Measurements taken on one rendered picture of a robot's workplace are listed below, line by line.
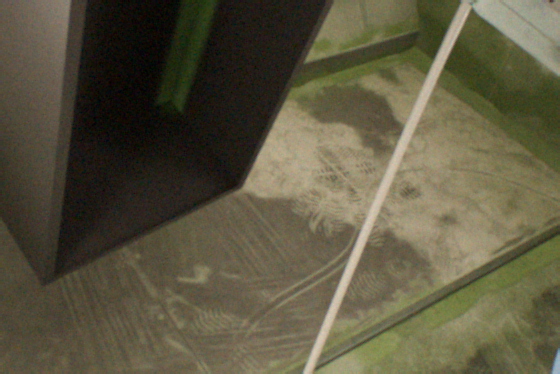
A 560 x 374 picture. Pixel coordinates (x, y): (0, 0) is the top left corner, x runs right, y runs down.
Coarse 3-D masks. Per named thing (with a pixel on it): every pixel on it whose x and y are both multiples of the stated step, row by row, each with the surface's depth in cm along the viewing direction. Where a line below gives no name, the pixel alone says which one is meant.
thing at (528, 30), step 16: (464, 0) 74; (480, 0) 74; (496, 0) 73; (512, 0) 72; (528, 0) 72; (496, 16) 73; (512, 16) 73; (528, 16) 73; (544, 16) 72; (512, 32) 74; (528, 32) 73; (544, 32) 73; (528, 48) 74; (544, 48) 73; (544, 64) 75
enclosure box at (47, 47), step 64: (0, 0) 106; (64, 0) 87; (128, 0) 148; (192, 0) 163; (256, 0) 148; (320, 0) 133; (0, 64) 117; (64, 64) 95; (128, 64) 167; (192, 64) 177; (256, 64) 156; (0, 128) 131; (64, 128) 107; (128, 128) 183; (192, 128) 189; (256, 128) 165; (0, 192) 150; (64, 192) 166; (128, 192) 171; (192, 192) 176; (64, 256) 156
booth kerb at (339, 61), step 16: (416, 32) 313; (352, 48) 294; (368, 48) 300; (384, 48) 307; (400, 48) 314; (304, 64) 282; (320, 64) 288; (336, 64) 295; (352, 64) 301; (304, 80) 289
